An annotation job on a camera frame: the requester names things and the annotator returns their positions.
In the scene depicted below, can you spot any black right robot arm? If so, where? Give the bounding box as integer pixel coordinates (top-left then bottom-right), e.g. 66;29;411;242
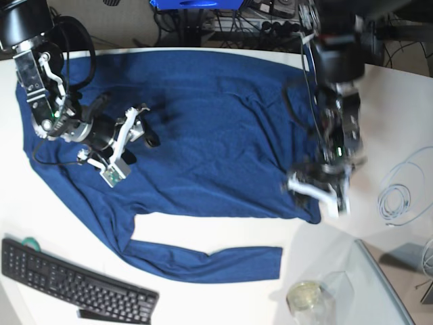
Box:
1;1;160;152

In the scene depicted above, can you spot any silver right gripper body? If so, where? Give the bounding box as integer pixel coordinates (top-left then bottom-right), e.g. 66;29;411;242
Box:
13;40;104;143

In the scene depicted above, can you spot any coiled white cable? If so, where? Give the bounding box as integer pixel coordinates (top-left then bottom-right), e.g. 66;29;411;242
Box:
377;146;433;227

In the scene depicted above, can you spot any green tape roll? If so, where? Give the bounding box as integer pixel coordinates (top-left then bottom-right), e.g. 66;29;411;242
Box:
21;237;41;252

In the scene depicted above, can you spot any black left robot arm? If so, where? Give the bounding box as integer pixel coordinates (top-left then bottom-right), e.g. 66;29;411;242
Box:
296;1;432;191

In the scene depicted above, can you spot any dark blue t-shirt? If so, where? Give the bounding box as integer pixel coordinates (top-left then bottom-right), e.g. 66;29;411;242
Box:
16;51;321;284

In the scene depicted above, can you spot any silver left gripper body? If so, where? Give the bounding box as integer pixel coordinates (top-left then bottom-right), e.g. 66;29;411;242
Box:
313;83;366;190

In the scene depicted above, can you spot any white camera bracket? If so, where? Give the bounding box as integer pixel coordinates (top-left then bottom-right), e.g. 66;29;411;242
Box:
77;104;150;188
286;170;350;219

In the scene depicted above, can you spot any blue box with hole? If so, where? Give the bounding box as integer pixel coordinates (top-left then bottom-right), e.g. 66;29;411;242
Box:
150;0;244;10

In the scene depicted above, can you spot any clear glass jar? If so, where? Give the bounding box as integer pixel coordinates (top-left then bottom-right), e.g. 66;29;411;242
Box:
286;271;355;324

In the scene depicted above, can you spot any black computer keyboard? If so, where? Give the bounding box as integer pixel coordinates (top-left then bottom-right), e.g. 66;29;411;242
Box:
1;238;159;324

